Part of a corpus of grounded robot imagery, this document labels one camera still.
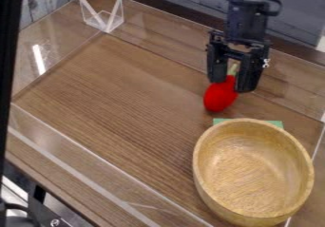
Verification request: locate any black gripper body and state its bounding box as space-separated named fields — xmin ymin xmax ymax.
xmin=206 ymin=29 xmax=270 ymax=68

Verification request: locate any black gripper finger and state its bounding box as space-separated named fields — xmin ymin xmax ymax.
xmin=235 ymin=55 xmax=262 ymax=93
xmin=207 ymin=51 xmax=227 ymax=83

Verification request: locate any red plush strawberry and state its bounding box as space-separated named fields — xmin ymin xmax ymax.
xmin=203 ymin=64 xmax=238 ymax=112

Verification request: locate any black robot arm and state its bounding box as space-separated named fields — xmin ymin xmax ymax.
xmin=206 ymin=0 xmax=282 ymax=93

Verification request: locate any wooden bowl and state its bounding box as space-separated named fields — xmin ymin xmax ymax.
xmin=191 ymin=118 xmax=314 ymax=227

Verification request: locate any black table leg clamp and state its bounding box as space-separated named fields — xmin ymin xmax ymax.
xmin=28 ymin=184 xmax=72 ymax=227

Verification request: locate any clear acrylic back wall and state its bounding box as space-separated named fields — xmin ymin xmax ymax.
xmin=112 ymin=0 xmax=325 ymax=120

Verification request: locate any clear acrylic wall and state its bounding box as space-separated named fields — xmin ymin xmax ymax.
xmin=112 ymin=0 xmax=325 ymax=120
xmin=12 ymin=0 xmax=100 ymax=104
xmin=7 ymin=106 xmax=213 ymax=227

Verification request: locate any clear acrylic corner bracket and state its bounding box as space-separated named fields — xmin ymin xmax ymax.
xmin=79 ymin=0 xmax=124 ymax=33

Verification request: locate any clear acrylic left wall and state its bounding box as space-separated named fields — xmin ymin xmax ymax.
xmin=12 ymin=0 xmax=100 ymax=104

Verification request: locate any clear acrylic front wall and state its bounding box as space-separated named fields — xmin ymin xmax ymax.
xmin=7 ymin=106 xmax=213 ymax=227

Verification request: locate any black vertical foreground post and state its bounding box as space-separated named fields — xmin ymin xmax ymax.
xmin=0 ymin=0 xmax=23 ymax=227

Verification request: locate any black cable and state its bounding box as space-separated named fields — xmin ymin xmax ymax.
xmin=4 ymin=201 xmax=37 ymax=227

